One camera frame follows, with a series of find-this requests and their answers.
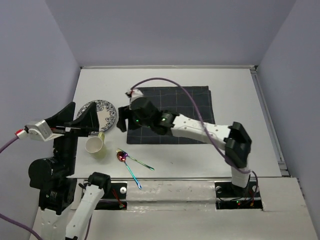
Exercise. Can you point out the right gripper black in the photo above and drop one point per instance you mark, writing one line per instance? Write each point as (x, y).
(125, 112)

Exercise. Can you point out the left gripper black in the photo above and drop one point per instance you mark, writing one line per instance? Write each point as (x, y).
(66, 115)

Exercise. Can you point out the blue floral plate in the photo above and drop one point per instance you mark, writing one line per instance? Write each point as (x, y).
(106, 113)

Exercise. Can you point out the pale yellow paper cup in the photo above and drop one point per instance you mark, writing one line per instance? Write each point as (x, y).
(96, 146)

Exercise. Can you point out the dark checked cloth napkin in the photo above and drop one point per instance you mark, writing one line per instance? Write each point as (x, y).
(175, 100)

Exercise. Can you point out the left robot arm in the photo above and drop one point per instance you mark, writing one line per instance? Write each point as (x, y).
(52, 176)

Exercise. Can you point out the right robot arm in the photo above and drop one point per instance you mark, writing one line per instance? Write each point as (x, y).
(231, 141)

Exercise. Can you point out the iridescent fork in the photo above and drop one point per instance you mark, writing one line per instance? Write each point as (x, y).
(134, 159)

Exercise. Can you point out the iridescent spoon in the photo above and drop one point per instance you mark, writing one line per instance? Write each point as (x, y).
(121, 156)

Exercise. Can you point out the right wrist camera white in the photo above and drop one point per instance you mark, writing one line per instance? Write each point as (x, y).
(134, 94)

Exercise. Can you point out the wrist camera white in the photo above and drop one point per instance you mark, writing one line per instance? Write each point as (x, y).
(37, 131)
(134, 94)

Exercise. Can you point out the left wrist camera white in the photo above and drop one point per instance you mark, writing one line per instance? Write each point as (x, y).
(37, 131)

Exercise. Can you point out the aluminium rail front edge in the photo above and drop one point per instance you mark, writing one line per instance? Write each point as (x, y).
(184, 178)

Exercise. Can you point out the aluminium rail edge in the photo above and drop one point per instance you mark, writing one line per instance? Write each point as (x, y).
(269, 123)
(184, 178)

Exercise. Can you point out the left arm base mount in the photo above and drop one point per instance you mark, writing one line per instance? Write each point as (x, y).
(117, 197)

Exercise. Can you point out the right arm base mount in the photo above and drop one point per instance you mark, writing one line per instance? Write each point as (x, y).
(231, 197)

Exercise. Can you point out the aluminium rail right edge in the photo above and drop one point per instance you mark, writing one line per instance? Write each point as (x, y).
(269, 123)

